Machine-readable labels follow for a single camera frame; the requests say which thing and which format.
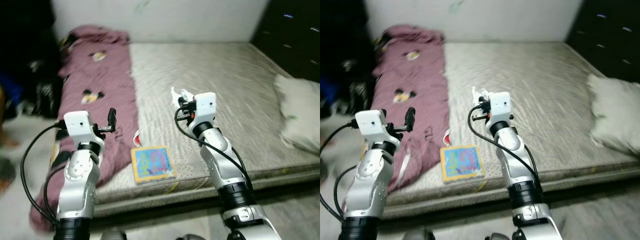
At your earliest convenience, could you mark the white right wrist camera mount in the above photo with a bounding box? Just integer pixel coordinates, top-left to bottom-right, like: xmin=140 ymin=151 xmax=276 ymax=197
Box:
xmin=489 ymin=91 xmax=513 ymax=125
xmin=194 ymin=92 xmax=217 ymax=126

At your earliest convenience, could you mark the black white patterned bag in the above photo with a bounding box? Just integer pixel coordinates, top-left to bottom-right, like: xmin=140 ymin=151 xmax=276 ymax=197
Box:
xmin=340 ymin=57 xmax=376 ymax=116
xmin=27 ymin=57 xmax=64 ymax=119

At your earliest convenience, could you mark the blue bag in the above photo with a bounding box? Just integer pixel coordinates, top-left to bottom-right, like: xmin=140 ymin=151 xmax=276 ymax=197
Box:
xmin=320 ymin=75 xmax=333 ymax=108
xmin=0 ymin=74 xmax=23 ymax=107

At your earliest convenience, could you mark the white quilted mattress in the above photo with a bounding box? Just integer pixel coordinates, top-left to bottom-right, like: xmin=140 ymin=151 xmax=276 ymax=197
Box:
xmin=382 ymin=41 xmax=640 ymax=221
xmin=60 ymin=41 xmax=320 ymax=219

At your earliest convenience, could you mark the white pillow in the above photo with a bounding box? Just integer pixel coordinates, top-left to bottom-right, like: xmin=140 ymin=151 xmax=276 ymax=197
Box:
xmin=273 ymin=74 xmax=320 ymax=155
xmin=586 ymin=74 xmax=640 ymax=156

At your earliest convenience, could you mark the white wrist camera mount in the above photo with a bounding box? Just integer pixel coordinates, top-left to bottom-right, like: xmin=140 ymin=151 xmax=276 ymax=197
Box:
xmin=63 ymin=110 xmax=106 ymax=150
xmin=194 ymin=92 xmax=217 ymax=126
xmin=489 ymin=91 xmax=513 ymax=125
xmin=354 ymin=109 xmax=401 ymax=151

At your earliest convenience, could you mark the dark tufted headboard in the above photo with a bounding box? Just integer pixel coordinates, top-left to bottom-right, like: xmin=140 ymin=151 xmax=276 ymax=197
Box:
xmin=565 ymin=0 xmax=640 ymax=83
xmin=250 ymin=0 xmax=320 ymax=83

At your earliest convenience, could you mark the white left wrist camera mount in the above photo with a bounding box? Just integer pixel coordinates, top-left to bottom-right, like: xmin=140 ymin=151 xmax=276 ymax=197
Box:
xmin=354 ymin=109 xmax=401 ymax=151
xmin=63 ymin=110 xmax=106 ymax=150

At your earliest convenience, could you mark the colourful children's book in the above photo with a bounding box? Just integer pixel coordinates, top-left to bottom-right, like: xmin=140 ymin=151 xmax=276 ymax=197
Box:
xmin=131 ymin=145 xmax=177 ymax=185
xmin=440 ymin=144 xmax=486 ymax=183

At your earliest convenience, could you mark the small white object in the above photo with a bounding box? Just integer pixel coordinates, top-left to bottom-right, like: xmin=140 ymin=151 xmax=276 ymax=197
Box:
xmin=471 ymin=86 xmax=493 ymax=104
xmin=170 ymin=87 xmax=195 ymax=107

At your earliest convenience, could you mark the grey left robot leg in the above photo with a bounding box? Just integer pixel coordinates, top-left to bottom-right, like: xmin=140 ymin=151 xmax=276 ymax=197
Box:
xmin=100 ymin=227 xmax=127 ymax=240
xmin=402 ymin=229 xmax=436 ymax=240

